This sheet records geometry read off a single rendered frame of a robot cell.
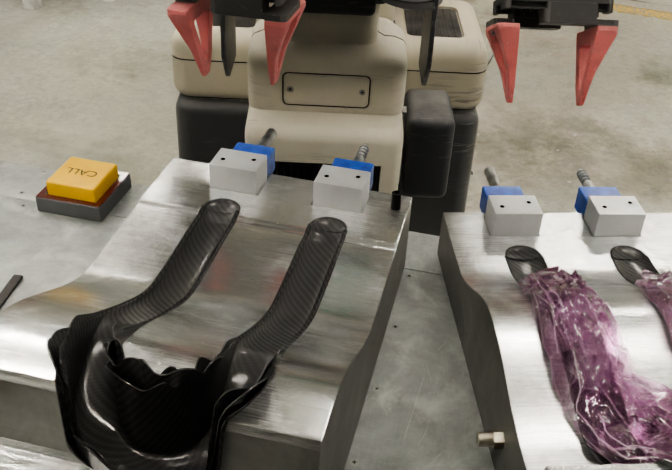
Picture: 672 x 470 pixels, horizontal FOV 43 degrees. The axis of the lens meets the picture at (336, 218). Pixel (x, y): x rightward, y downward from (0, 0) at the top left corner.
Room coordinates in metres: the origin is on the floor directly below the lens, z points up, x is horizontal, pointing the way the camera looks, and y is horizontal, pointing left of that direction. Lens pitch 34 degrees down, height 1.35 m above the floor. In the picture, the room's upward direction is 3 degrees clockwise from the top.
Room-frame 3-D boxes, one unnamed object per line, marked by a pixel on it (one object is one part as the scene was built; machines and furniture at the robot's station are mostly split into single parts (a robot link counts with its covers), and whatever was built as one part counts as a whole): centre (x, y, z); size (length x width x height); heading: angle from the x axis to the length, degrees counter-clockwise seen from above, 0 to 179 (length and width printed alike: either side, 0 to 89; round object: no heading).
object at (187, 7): (0.75, 0.12, 1.05); 0.07 x 0.07 x 0.09; 78
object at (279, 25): (0.74, 0.08, 1.05); 0.07 x 0.07 x 0.09; 78
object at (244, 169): (0.79, 0.09, 0.89); 0.13 x 0.05 x 0.05; 168
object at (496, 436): (0.46, -0.13, 0.84); 0.02 x 0.01 x 0.02; 95
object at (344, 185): (0.77, -0.01, 0.89); 0.13 x 0.05 x 0.05; 168
